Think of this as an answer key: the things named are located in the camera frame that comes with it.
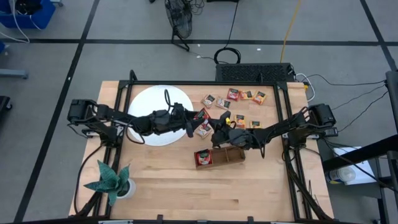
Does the red tea bag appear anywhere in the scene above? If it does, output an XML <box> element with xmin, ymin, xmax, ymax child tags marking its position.
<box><xmin>226</xmin><ymin>88</ymin><xmax>241</xmax><ymax>102</ymax></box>
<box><xmin>193</xmin><ymin>107</ymin><xmax>211</xmax><ymax>123</ymax></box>
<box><xmin>195</xmin><ymin>149</ymin><xmax>213</xmax><ymax>166</ymax></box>

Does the white sheet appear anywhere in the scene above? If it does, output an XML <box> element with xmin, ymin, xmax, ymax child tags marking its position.
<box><xmin>332</xmin><ymin>146</ymin><xmax>377</xmax><ymax>186</ymax></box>

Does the black coiled floor cable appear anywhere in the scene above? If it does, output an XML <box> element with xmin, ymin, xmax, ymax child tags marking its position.
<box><xmin>213</xmin><ymin>0</ymin><xmax>243</xmax><ymax>65</ymax></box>

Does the black metal table frame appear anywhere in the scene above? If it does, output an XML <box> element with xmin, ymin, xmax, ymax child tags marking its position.
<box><xmin>70</xmin><ymin>70</ymin><xmax>335</xmax><ymax>224</ymax></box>

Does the green plant in white pot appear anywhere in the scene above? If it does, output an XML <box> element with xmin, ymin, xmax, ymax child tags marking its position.
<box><xmin>83</xmin><ymin>160</ymin><xmax>137</xmax><ymax>207</ymax></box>

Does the wooden tea box organizer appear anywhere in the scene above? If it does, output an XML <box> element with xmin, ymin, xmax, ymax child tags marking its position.
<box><xmin>193</xmin><ymin>145</ymin><xmax>246</xmax><ymax>170</ymax></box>

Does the black floor fan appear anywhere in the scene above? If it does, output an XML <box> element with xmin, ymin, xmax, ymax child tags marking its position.
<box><xmin>164</xmin><ymin>0</ymin><xmax>193</xmax><ymax>53</ymax></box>

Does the blue plastic bin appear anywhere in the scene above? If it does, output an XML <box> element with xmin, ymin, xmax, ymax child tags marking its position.
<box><xmin>0</xmin><ymin>0</ymin><xmax>57</xmax><ymax>30</ymax></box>

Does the yellow hanging cable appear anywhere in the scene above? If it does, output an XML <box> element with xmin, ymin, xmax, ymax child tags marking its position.
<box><xmin>279</xmin><ymin>0</ymin><xmax>303</xmax><ymax>63</ymax></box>

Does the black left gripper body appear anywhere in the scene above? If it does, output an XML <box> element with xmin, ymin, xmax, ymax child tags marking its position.
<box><xmin>144</xmin><ymin>108</ymin><xmax>191</xmax><ymax>136</ymax></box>

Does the white round plate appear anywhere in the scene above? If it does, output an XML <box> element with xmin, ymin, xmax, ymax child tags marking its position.
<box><xmin>127</xmin><ymin>85</ymin><xmax>195</xmax><ymax>147</ymax></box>

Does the black metal stand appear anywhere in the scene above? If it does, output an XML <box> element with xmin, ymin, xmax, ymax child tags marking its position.
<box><xmin>322</xmin><ymin>70</ymin><xmax>398</xmax><ymax>224</ymax></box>

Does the white plastic bottle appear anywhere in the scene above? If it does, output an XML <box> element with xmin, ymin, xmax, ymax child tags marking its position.
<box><xmin>325</xmin><ymin>167</ymin><xmax>357</xmax><ymax>185</ymax></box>

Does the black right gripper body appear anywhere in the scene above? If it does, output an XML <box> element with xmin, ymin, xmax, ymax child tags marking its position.
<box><xmin>222</xmin><ymin>128</ymin><xmax>266</xmax><ymax>149</ymax></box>

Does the beige vanilla cinnamon tea bag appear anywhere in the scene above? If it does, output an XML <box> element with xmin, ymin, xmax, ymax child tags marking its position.
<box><xmin>201</xmin><ymin>94</ymin><xmax>217</xmax><ymax>109</ymax></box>
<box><xmin>195</xmin><ymin>123</ymin><xmax>215</xmax><ymax>139</ymax></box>
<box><xmin>216</xmin><ymin>97</ymin><xmax>232</xmax><ymax>110</ymax></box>

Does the black computer case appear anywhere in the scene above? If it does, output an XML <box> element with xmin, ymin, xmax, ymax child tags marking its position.
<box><xmin>215</xmin><ymin>62</ymin><xmax>295</xmax><ymax>83</ymax></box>

